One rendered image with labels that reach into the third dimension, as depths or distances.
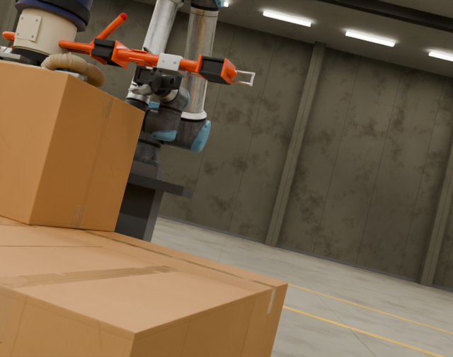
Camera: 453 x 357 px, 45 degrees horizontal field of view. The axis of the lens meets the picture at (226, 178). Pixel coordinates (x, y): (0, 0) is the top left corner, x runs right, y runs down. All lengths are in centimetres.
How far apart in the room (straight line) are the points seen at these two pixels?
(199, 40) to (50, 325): 167
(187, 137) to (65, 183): 91
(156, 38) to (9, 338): 157
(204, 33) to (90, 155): 84
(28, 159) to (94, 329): 86
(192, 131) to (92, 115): 83
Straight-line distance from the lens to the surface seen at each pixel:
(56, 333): 71
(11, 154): 153
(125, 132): 171
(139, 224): 230
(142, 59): 161
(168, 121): 202
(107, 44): 166
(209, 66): 151
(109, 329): 68
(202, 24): 222
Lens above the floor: 71
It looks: 3 degrees up
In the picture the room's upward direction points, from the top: 14 degrees clockwise
